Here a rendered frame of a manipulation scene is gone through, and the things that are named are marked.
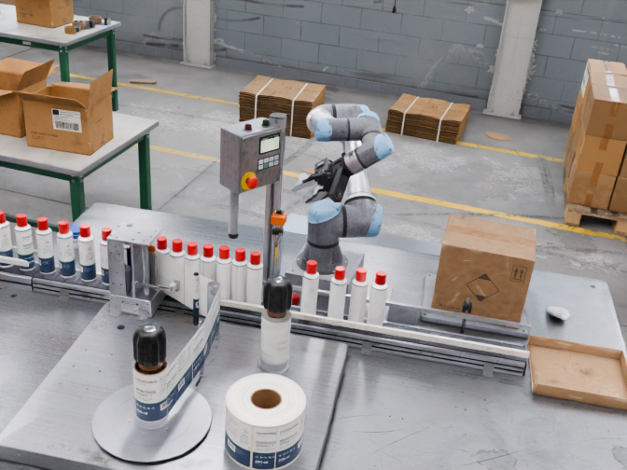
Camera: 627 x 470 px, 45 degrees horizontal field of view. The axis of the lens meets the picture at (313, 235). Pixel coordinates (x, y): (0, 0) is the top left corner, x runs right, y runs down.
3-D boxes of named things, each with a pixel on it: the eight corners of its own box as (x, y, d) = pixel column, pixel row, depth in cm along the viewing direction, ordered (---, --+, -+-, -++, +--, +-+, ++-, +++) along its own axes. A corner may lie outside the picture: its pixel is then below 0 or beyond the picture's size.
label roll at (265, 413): (217, 422, 201) (218, 379, 194) (289, 410, 207) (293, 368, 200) (234, 477, 184) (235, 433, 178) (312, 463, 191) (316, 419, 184)
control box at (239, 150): (218, 184, 237) (219, 126, 228) (260, 172, 248) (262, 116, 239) (239, 195, 231) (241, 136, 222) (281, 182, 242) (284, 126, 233)
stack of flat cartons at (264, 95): (236, 128, 645) (238, 91, 630) (255, 109, 691) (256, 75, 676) (311, 139, 634) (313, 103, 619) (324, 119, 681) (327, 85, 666)
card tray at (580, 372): (532, 393, 229) (535, 382, 227) (527, 344, 252) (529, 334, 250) (634, 411, 225) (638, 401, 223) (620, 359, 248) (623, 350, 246)
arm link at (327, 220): (304, 230, 278) (305, 197, 271) (341, 229, 279) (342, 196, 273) (308, 246, 267) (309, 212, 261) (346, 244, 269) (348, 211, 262)
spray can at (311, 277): (298, 319, 246) (302, 265, 236) (301, 311, 251) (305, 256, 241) (313, 322, 245) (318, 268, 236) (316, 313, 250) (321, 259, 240)
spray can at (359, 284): (346, 326, 244) (352, 272, 235) (348, 318, 249) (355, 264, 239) (362, 329, 243) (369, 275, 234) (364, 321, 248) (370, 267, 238)
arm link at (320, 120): (300, 103, 290) (316, 113, 243) (328, 103, 292) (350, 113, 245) (300, 133, 293) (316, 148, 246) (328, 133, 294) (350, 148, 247)
